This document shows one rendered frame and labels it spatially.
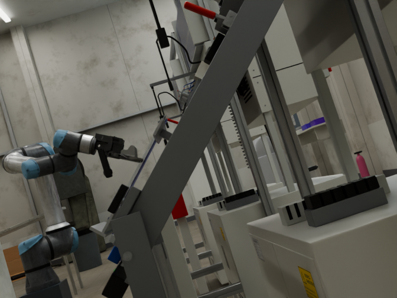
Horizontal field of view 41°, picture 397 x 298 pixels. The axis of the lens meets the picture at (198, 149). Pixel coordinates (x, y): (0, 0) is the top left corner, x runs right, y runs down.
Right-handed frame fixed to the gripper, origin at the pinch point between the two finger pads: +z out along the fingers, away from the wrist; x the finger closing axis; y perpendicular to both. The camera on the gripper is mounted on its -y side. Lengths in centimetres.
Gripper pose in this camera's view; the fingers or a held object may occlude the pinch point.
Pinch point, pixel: (140, 161)
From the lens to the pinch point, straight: 211.9
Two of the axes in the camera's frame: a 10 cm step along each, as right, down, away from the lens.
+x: -0.3, 0.9, 10.0
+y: 2.1, -9.7, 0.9
